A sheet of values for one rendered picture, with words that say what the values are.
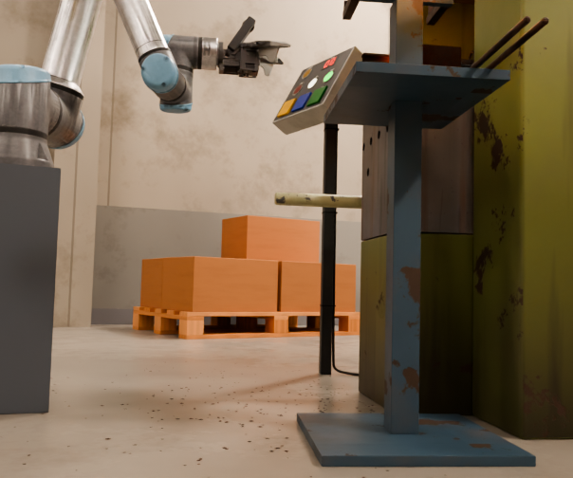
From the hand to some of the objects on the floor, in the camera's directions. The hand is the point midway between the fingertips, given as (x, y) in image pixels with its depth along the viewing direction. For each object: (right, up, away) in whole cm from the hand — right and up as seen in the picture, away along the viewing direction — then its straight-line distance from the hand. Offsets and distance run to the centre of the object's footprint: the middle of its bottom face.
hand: (287, 52), depth 191 cm
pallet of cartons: (-28, -118, +261) cm, 288 cm away
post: (+14, -104, +54) cm, 118 cm away
